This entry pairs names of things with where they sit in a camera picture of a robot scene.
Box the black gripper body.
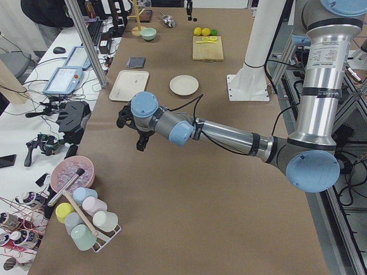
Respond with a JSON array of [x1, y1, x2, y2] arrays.
[[116, 104, 154, 137]]

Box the beige round plate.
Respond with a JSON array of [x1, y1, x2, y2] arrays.
[[169, 75, 199, 96]]

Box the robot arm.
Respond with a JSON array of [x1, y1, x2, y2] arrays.
[[116, 1, 366, 193]]

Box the cream rabbit tray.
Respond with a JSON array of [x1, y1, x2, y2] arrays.
[[109, 70, 149, 101]]

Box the black wooden glass tray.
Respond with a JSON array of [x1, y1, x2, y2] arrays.
[[139, 10, 153, 23]]

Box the stainless steel scoop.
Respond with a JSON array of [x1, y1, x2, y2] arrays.
[[159, 11, 176, 28]]

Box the whole yellow lemon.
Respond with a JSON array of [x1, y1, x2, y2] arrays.
[[193, 27, 202, 36], [201, 27, 211, 36]]

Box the yellow plastic knife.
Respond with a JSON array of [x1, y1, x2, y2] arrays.
[[196, 41, 217, 44]]

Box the bamboo cutting board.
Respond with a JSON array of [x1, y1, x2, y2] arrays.
[[192, 36, 224, 61]]

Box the mint green bowl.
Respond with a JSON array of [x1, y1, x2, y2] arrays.
[[140, 27, 157, 41]]

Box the grey folded cloth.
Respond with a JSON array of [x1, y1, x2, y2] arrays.
[[126, 57, 146, 69]]

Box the wooden mug tree stand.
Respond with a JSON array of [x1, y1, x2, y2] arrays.
[[127, 0, 146, 37]]

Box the steel muddler black tip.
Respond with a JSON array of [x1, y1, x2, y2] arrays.
[[47, 168, 85, 207]]

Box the blue teach pendant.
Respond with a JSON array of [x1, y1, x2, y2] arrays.
[[43, 66, 83, 96], [64, 46, 91, 70]]

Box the blue plastic cup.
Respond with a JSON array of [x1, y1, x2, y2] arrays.
[[72, 187, 98, 206]]

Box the pink plastic cup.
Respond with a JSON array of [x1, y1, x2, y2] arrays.
[[82, 196, 107, 217]]

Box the pink bowl of ice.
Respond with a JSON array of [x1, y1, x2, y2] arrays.
[[50, 156, 95, 193]]

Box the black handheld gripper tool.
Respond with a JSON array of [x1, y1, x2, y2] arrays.
[[24, 133, 61, 167]]

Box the white plastic cup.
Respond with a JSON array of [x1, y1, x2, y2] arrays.
[[92, 211, 118, 232]]

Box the black keyboard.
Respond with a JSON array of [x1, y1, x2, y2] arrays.
[[87, 21, 103, 46]]

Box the black computer mouse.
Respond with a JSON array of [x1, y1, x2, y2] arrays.
[[53, 46, 66, 54]]

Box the white cup rack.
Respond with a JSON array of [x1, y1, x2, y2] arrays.
[[92, 225, 122, 253]]

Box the grey plastic cup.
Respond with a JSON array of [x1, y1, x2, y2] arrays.
[[64, 212, 84, 235]]

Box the yellow plastic cup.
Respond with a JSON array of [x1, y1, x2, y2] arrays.
[[55, 202, 75, 224]]

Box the mint plastic cup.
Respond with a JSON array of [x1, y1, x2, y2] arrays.
[[71, 224, 97, 251]]

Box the person in dark clothes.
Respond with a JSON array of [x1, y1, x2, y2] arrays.
[[21, 0, 74, 48]]

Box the aluminium frame post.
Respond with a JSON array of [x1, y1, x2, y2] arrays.
[[65, 0, 107, 88]]

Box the wooden rack handle stick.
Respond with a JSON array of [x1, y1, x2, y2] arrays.
[[63, 191, 99, 237]]

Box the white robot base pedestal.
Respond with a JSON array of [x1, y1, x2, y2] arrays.
[[227, 0, 286, 101]]

